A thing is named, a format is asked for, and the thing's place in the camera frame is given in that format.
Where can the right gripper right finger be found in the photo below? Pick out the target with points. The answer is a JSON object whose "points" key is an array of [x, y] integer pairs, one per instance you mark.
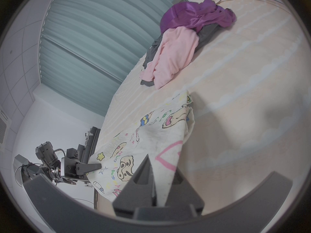
{"points": [[184, 193]]}

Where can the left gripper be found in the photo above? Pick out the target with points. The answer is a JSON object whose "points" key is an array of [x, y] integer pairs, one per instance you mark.
{"points": [[69, 167]]}

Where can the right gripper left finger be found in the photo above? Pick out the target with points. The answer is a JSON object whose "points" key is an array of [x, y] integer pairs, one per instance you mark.
{"points": [[138, 190]]}

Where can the white printed pyjama top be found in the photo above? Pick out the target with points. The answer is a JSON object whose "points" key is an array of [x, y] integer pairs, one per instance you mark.
{"points": [[150, 139]]}

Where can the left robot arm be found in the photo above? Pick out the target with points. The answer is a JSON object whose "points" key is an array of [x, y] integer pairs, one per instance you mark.
{"points": [[46, 154]]}

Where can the bed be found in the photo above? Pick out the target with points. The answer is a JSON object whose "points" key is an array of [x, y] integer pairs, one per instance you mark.
{"points": [[243, 81]]}

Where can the pale crumpled cloth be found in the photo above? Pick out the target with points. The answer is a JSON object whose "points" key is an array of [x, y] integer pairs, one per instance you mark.
{"points": [[88, 134]]}

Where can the white air vent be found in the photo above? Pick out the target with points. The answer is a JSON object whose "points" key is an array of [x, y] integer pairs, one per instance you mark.
{"points": [[3, 127]]}

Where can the blue-green curtain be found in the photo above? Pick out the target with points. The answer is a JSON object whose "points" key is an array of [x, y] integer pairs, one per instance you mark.
{"points": [[97, 45]]}

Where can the pink garment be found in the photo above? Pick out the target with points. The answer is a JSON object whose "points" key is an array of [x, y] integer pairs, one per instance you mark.
{"points": [[175, 54]]}

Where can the dark grey garment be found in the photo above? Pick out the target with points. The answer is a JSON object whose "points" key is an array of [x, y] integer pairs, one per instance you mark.
{"points": [[207, 33]]}

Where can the purple garment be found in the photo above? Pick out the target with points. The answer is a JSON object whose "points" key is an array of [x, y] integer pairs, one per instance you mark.
{"points": [[192, 11]]}

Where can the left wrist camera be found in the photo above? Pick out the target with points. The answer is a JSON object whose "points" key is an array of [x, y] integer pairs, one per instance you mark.
{"points": [[73, 153]]}

